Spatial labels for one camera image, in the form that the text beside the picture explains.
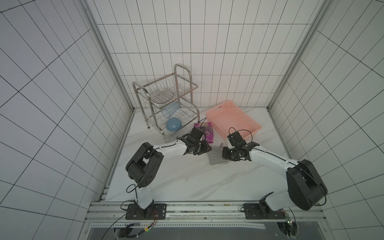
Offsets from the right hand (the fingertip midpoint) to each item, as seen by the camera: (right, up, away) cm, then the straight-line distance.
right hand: (217, 155), depth 88 cm
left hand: (-6, +2, +1) cm, 6 cm away
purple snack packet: (-5, +16, +12) cm, 21 cm away
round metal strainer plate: (-35, +37, +2) cm, 51 cm away
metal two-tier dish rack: (-29, +30, -11) cm, 43 cm away
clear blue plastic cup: (-33, +29, +22) cm, 49 cm away
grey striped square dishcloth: (-1, -1, +3) cm, 3 cm away
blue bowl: (-28, +18, +11) cm, 35 cm away
